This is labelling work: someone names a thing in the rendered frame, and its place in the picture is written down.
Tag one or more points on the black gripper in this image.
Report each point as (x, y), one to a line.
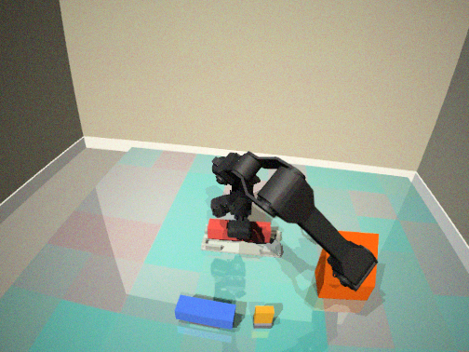
(241, 227)

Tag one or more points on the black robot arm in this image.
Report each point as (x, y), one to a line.
(289, 197)

